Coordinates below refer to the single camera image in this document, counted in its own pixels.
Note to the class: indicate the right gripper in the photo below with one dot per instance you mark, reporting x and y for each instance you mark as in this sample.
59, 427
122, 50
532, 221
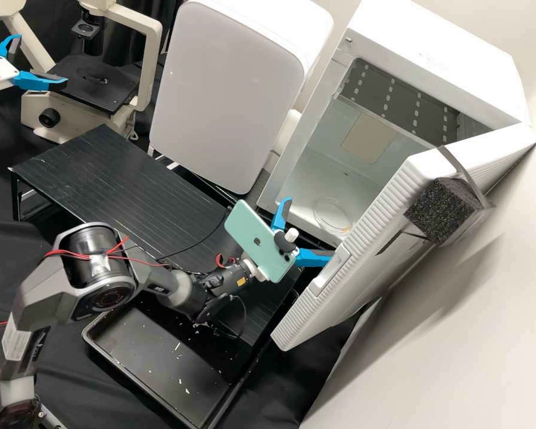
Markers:
254, 269

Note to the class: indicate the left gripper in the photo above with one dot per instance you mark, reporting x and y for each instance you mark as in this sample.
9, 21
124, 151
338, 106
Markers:
2, 71

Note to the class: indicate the petri dish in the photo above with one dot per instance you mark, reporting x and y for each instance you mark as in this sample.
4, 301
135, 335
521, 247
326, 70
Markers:
332, 215

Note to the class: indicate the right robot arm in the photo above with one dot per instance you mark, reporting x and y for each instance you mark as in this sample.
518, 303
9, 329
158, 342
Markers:
94, 268

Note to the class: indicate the incubator door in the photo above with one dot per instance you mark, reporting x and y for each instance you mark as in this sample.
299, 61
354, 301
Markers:
362, 277

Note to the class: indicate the white incubator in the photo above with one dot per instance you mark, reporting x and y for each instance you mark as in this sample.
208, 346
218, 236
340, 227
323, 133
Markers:
429, 44

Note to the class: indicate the cream microscope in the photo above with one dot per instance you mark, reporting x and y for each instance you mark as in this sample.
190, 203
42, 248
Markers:
33, 109

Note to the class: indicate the white box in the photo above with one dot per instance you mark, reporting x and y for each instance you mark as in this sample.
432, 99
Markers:
228, 89

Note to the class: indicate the black tray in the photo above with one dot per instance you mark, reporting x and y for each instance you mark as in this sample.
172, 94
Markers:
152, 371

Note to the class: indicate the right wrist camera phone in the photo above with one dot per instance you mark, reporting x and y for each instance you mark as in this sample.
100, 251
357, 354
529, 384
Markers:
254, 237

